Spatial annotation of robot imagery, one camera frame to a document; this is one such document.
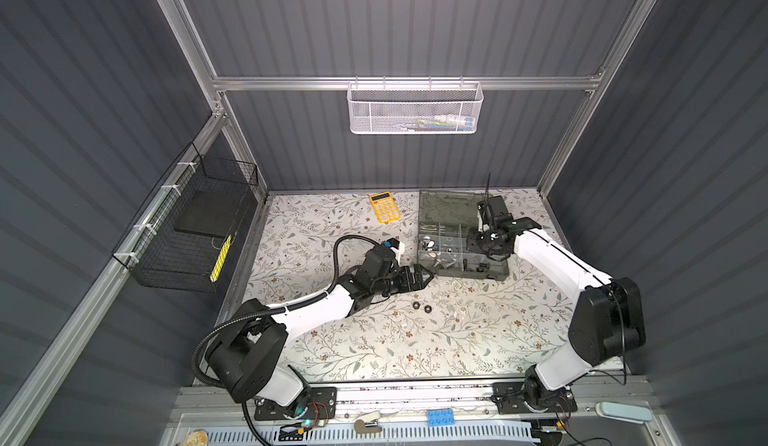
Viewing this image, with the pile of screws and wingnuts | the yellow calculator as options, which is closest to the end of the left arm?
the pile of screws and wingnuts

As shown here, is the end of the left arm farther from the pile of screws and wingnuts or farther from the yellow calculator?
the yellow calculator

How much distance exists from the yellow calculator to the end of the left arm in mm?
399

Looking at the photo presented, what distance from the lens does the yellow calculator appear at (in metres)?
1.14

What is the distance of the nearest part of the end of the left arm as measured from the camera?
730 mm
